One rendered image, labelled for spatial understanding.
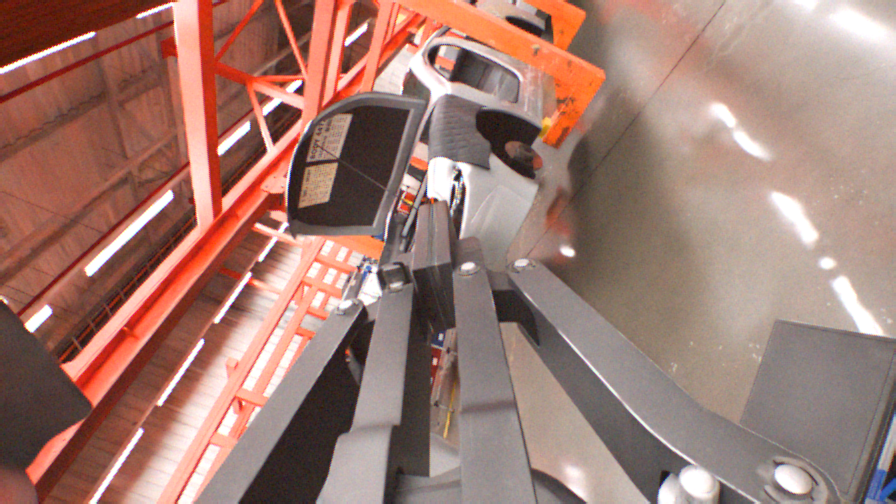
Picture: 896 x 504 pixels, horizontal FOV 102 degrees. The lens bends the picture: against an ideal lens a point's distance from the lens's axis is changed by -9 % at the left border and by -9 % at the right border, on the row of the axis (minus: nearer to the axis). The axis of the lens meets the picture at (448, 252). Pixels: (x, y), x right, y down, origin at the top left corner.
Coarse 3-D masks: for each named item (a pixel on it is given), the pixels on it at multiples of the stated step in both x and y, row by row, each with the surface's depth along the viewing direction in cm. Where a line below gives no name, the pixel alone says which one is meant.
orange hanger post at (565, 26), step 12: (528, 0) 425; (540, 0) 422; (552, 0) 420; (552, 12) 428; (564, 12) 426; (576, 12) 424; (552, 24) 439; (564, 24) 436; (576, 24) 432; (564, 36) 443; (564, 48) 452
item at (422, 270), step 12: (432, 204) 20; (420, 216) 19; (432, 216) 19; (420, 228) 18; (420, 240) 16; (420, 252) 15; (420, 264) 15; (420, 276) 14; (432, 276) 15; (420, 288) 15; (432, 288) 15; (432, 300) 15; (432, 312) 15; (444, 312) 15; (432, 324) 15; (444, 324) 15
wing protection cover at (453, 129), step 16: (448, 96) 294; (448, 112) 276; (464, 112) 282; (432, 128) 267; (448, 128) 264; (464, 128) 268; (432, 144) 260; (448, 144) 258; (464, 144) 260; (480, 144) 261; (464, 160) 255; (480, 160) 257
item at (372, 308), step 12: (408, 252) 18; (408, 264) 17; (420, 300) 15; (372, 312) 14; (420, 312) 14; (372, 324) 14; (420, 324) 14; (360, 336) 14; (348, 348) 14; (360, 348) 14
